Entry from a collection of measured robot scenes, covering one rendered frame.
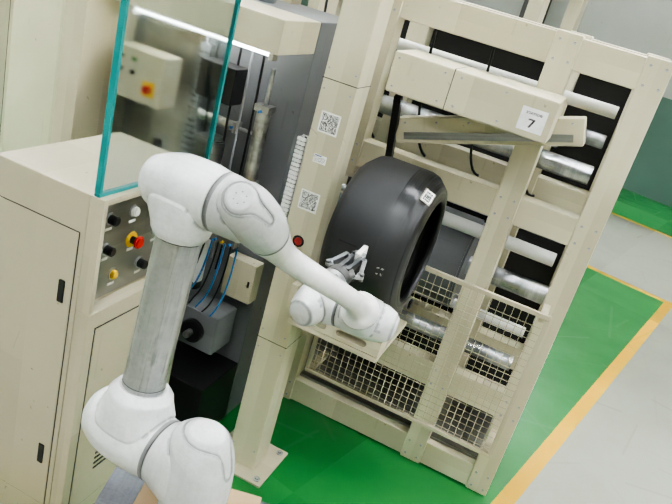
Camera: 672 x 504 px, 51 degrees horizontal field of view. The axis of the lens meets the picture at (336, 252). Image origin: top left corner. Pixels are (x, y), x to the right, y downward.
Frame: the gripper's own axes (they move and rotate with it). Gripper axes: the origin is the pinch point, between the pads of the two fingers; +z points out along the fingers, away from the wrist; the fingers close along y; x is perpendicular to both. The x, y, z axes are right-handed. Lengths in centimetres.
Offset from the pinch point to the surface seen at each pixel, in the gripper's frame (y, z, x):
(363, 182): 11.3, 20.7, -13.4
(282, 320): 30, 20, 53
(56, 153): 94, -30, -9
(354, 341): -1.8, 13.3, 42.4
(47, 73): 307, 185, 72
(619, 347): -121, 300, 166
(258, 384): 33, 16, 84
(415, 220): -9.6, 18.3, -8.6
